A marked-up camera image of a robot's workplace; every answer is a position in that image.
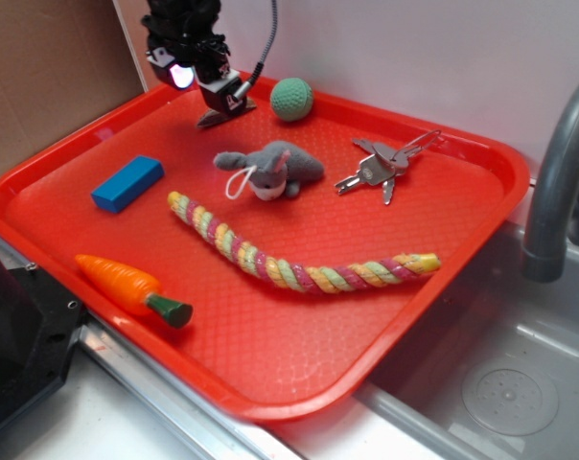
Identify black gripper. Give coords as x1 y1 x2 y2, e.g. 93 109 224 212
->
141 0 245 117

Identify brown wood chip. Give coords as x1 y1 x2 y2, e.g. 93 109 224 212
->
196 98 257 128

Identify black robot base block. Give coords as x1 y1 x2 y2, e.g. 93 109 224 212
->
0 260 84 431

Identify green knitted ball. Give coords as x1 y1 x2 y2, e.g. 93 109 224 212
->
269 78 314 122

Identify grey plush bunny toy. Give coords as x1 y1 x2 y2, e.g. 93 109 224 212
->
213 141 325 201

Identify blue wooden block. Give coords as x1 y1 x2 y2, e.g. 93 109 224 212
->
90 155 165 214

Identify brown cardboard panel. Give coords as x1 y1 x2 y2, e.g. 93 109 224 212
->
0 1 143 175

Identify red plastic tray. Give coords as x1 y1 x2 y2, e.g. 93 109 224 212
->
0 78 529 422

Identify silver key bunch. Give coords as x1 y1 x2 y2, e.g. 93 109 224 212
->
335 129 442 206

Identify orange plastic toy carrot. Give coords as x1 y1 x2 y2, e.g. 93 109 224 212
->
75 254 194 329

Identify grey sink faucet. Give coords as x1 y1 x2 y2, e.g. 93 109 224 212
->
521 85 579 283

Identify grey plastic sink basin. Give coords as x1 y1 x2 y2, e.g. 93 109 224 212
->
357 224 579 459

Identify braided grey cable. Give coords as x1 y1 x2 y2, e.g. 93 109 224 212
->
232 0 279 101

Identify multicolour twisted rope toy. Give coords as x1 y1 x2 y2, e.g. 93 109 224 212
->
167 192 442 294

